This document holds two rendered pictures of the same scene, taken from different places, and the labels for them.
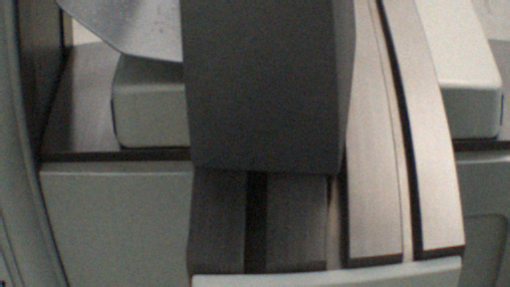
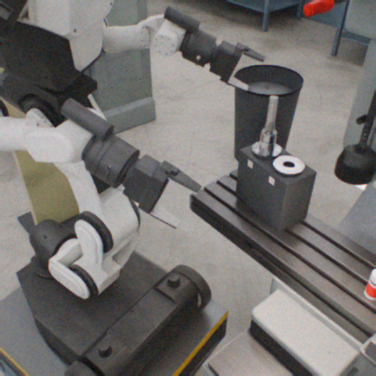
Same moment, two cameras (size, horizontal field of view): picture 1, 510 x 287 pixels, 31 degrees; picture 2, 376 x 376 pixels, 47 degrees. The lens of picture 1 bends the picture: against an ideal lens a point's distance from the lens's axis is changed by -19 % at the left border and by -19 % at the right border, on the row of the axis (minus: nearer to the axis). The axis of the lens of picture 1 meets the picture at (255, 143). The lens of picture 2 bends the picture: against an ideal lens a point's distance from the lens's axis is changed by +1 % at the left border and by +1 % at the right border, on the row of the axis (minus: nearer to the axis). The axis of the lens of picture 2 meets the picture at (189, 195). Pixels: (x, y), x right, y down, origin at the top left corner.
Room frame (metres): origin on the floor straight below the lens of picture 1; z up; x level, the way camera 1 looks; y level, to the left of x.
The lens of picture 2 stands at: (1.40, -0.97, 1.91)
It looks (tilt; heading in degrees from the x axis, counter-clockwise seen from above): 40 degrees down; 136
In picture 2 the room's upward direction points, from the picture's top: straight up
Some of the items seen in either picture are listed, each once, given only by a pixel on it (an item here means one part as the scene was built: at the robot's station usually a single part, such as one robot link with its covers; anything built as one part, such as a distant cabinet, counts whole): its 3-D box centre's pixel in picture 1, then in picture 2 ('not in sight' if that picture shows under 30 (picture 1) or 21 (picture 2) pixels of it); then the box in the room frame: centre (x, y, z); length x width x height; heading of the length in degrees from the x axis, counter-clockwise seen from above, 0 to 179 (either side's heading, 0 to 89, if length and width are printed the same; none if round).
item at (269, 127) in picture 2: not in sight; (271, 114); (0.75, -0.02, 1.28); 0.03 x 0.03 x 0.11
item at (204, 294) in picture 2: not in sight; (189, 287); (0.60, -0.20, 0.50); 0.20 x 0.05 x 0.20; 8
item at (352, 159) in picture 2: not in sight; (357, 160); (1.13, -0.28, 1.44); 0.07 x 0.07 x 0.06
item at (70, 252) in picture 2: not in sight; (86, 264); (0.36, -0.50, 0.68); 0.21 x 0.20 x 0.13; 8
